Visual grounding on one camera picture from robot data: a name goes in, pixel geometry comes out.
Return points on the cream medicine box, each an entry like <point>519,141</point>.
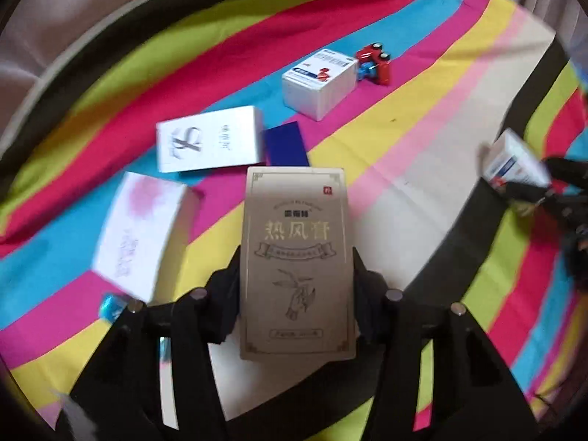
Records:
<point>510,161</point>

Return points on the red toy car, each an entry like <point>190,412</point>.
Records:
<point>367,53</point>

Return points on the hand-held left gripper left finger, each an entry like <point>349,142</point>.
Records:
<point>229,294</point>

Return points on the white box swoosh print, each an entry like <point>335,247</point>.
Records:
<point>211,140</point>

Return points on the gold box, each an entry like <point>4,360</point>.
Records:
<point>298,262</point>

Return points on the white box pink print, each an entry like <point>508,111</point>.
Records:
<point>142,229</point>

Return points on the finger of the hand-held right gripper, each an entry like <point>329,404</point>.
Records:
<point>569,171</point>
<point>560,204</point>

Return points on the blue patterned foil box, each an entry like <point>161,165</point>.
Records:
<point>112,308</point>

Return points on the striped colourful blanket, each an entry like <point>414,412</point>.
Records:
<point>413,147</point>

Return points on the white medicine box blue print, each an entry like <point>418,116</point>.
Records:
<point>317,87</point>

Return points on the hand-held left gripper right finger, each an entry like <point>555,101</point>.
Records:
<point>365,303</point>

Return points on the dark blue small box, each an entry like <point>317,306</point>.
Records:
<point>285,144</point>

